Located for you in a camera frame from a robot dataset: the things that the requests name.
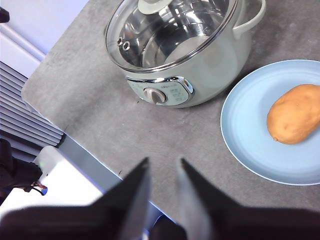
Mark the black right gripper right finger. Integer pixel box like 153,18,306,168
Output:
175,157,320,240

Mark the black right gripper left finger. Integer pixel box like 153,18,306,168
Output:
0,156,152,240

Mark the brown potato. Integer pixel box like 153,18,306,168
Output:
266,83,320,145

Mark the glass lid with green knob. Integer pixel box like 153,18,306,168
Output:
104,0,241,74

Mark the blue round plate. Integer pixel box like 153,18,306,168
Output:
220,59,320,186

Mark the pale green electric steamer pot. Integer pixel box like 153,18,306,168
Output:
103,0,267,109

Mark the white base cabinet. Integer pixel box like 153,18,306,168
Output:
0,145,107,213

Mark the grey ribbed panel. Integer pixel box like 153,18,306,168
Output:
0,61,65,148

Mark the silver table edge rail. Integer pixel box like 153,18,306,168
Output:
58,133,166,221

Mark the red and blue cable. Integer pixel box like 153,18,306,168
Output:
30,182,49,196

